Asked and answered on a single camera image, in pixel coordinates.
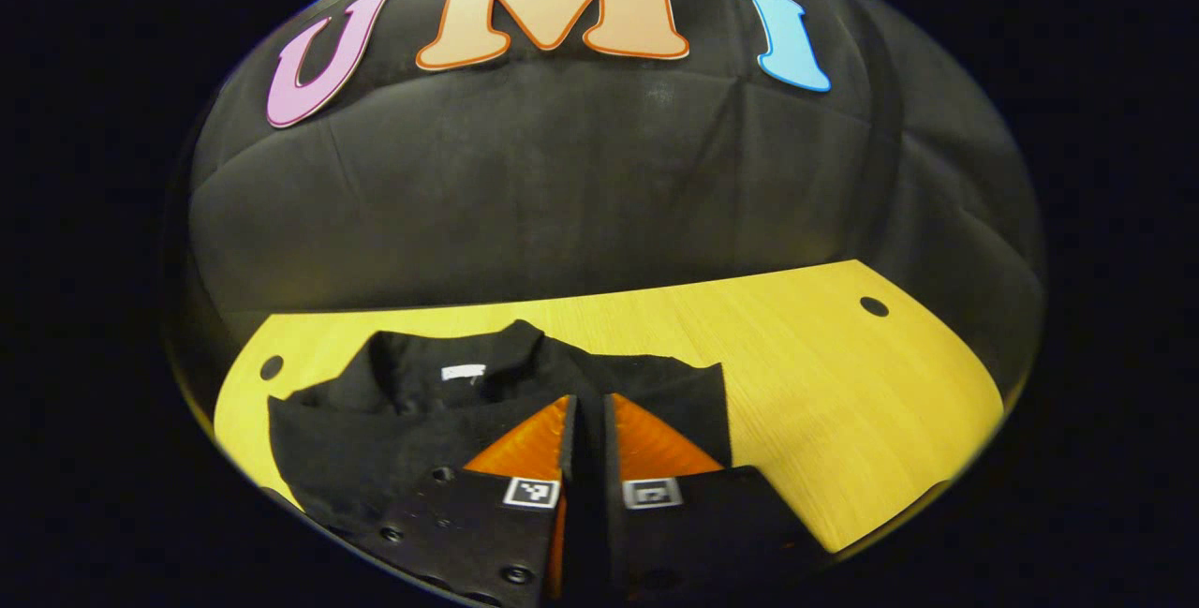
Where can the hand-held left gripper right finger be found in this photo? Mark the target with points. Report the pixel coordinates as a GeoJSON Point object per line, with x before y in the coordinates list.
{"type": "Point", "coordinates": [612, 458]}

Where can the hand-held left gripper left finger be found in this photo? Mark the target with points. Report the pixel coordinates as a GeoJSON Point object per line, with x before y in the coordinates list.
{"type": "Point", "coordinates": [573, 458]}

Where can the black garment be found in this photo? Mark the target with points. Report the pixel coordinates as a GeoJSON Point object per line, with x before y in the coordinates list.
{"type": "Point", "coordinates": [375, 439]}

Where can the plain black backdrop cloth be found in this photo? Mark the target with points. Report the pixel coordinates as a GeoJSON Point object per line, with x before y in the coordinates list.
{"type": "Point", "coordinates": [965, 177]}

